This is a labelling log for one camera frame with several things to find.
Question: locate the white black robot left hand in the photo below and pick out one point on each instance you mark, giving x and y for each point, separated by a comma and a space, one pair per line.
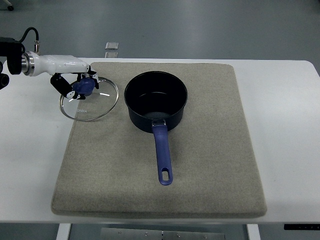
33, 65

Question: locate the glass pot lid blue knob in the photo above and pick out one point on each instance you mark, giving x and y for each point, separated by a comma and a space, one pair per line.
97, 102

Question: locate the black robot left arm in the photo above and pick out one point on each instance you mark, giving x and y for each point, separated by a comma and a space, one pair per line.
15, 53

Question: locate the chair caster wheel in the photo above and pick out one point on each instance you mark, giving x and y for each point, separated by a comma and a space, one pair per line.
9, 5

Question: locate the beige fabric mat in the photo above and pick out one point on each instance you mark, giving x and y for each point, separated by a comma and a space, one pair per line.
203, 168

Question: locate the white left table leg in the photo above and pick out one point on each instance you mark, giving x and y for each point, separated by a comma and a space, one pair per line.
63, 232

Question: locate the white table leg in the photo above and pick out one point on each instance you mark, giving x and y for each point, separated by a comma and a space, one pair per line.
63, 232
253, 232

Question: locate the white right table leg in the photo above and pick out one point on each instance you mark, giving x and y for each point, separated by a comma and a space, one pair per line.
253, 232

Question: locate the black table control panel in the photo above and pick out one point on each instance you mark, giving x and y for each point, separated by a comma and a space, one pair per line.
301, 227

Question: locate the dark blue saucepan blue handle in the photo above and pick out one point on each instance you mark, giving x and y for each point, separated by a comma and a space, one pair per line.
155, 101

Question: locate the grey metal base plate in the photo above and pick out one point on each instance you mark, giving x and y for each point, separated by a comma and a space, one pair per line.
148, 234

